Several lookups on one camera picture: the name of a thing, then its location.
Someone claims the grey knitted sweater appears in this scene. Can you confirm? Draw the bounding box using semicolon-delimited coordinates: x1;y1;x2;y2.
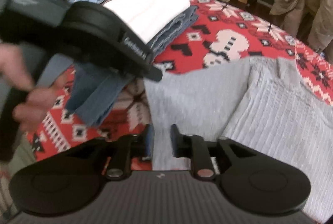
144;56;332;222

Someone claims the person's left hand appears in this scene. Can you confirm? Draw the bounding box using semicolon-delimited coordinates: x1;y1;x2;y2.
1;43;67;132

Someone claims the white folded garment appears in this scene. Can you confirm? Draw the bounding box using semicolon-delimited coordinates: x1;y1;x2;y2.
104;0;191;43

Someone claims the red patterned christmas blanket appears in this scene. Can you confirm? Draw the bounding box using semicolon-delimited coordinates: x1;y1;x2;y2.
27;0;332;161

